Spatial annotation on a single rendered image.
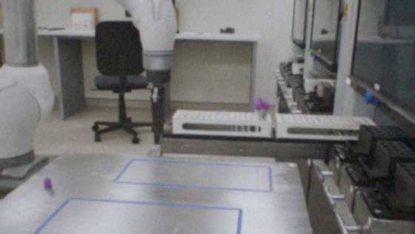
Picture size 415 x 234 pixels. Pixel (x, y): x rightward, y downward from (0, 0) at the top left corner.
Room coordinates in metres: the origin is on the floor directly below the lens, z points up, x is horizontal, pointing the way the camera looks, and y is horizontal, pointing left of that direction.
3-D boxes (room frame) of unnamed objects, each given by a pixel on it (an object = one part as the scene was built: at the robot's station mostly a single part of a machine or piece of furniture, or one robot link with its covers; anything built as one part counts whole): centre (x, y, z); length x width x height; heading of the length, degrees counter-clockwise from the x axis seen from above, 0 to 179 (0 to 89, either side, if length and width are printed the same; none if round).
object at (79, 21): (4.48, 1.56, 0.99); 0.29 x 0.20 x 0.17; 6
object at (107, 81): (3.74, 0.96, 0.52); 0.64 x 0.60 x 1.05; 18
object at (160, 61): (1.27, 0.22, 1.03); 0.09 x 0.09 x 0.06
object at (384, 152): (0.95, -0.38, 0.85); 0.12 x 0.02 x 0.06; 178
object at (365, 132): (1.10, -0.38, 0.85); 0.12 x 0.02 x 0.06; 179
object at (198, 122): (1.26, 0.02, 0.83); 0.30 x 0.10 x 0.06; 88
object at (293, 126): (1.26, -0.29, 0.83); 0.30 x 0.10 x 0.06; 88
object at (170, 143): (1.26, -0.12, 0.78); 0.73 x 0.14 x 0.09; 88
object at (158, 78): (1.27, 0.22, 0.96); 0.08 x 0.07 x 0.09; 179
